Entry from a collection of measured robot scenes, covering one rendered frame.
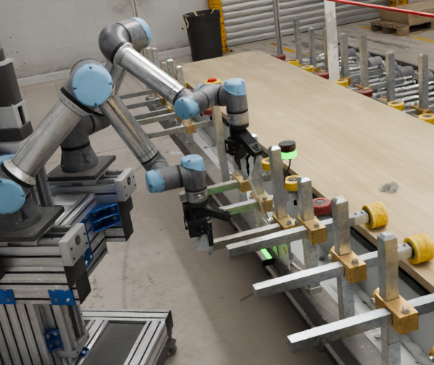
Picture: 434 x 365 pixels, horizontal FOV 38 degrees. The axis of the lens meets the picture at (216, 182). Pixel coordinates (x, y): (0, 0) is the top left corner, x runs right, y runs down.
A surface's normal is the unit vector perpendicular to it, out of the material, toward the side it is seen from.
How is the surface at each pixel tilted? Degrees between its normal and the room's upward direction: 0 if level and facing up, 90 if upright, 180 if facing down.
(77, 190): 90
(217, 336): 0
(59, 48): 90
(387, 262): 90
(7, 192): 95
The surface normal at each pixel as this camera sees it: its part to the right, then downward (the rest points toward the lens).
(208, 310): -0.13, -0.92
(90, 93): 0.35, 0.23
